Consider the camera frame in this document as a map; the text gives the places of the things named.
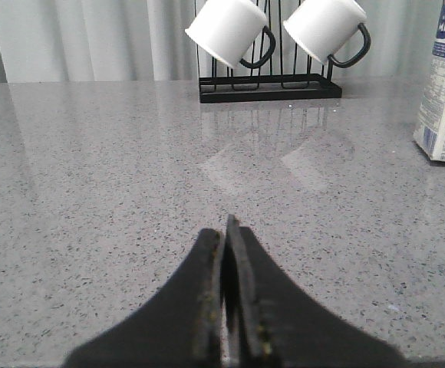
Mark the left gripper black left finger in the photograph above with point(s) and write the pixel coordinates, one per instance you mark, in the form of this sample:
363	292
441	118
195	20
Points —
178	327

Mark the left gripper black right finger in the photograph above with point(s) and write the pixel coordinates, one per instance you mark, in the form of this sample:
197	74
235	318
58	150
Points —
273	323

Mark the white enamel mug left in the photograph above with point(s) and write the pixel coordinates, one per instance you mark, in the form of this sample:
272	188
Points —
226	29

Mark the white enamel mug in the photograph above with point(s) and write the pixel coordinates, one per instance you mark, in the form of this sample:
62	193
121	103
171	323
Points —
322	27
226	29

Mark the white enamel mug right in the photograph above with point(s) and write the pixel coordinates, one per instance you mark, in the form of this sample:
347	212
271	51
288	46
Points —
322	27

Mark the black wire mug rack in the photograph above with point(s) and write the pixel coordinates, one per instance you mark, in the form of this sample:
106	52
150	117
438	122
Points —
289	74

